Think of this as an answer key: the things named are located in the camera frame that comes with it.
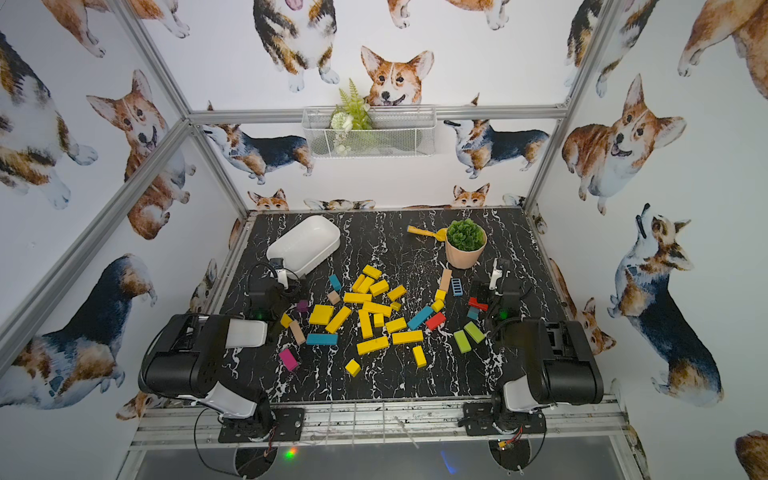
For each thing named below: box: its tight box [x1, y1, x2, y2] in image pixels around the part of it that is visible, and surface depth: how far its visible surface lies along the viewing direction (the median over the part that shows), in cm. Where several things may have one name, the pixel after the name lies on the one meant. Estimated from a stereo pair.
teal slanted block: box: [408, 306, 433, 331], surface depth 93 cm
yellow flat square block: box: [309, 304, 335, 325], surface depth 95 cm
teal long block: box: [306, 333, 339, 345], surface depth 90 cm
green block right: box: [463, 321, 485, 343], surface depth 90 cm
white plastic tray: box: [266, 215, 341, 278], surface depth 109 cm
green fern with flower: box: [330, 79, 373, 155], surface depth 85 cm
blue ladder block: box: [451, 278, 463, 297], surface depth 100 cm
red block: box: [426, 312, 447, 331], surface depth 93 cm
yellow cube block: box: [345, 358, 361, 377], surface depth 83 cm
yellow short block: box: [412, 345, 427, 368], surface depth 85 cm
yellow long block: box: [356, 336, 389, 355], surface depth 88 cm
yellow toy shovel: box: [407, 225, 448, 242], surface depth 116 cm
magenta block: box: [279, 348, 299, 371], surface depth 86 cm
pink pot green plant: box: [446, 219, 487, 270], surface depth 100 cm
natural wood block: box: [290, 320, 306, 345], surface depth 91 cm
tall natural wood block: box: [440, 268, 453, 293], surface depth 102 cm
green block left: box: [454, 330, 472, 353], surface depth 88 cm
